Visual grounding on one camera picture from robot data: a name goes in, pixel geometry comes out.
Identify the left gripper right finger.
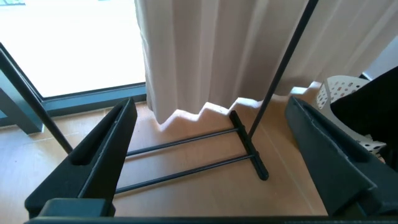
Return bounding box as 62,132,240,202
285,96,398,217

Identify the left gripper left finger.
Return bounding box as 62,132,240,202
24,97,138,218

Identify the black clothes rack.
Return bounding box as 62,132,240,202
0,0,320,195

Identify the beige curtain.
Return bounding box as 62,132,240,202
134,0,398,125

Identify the white laundry basket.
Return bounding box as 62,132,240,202
316,75,388,156

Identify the black knitted garment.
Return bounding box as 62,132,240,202
330,65,398,172

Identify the window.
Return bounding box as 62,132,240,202
0,0,147,135

